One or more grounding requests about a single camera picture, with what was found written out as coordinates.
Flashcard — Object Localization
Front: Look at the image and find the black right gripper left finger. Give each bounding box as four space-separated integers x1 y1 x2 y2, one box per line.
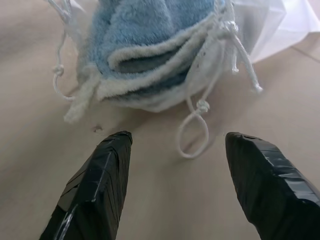
39 130 133 240

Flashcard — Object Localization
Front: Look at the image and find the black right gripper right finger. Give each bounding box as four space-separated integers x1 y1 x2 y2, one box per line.
225 132 320 240

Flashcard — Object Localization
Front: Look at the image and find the white bag drawstring cord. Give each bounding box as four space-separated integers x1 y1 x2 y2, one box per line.
176 14 264 159
47 0 77 102

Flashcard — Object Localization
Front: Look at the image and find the blue and white fluffy towel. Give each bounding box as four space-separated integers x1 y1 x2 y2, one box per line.
63 0 226 124

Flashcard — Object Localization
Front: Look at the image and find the translucent white drawstring bag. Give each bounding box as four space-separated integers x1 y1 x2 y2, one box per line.
47 0 320 112

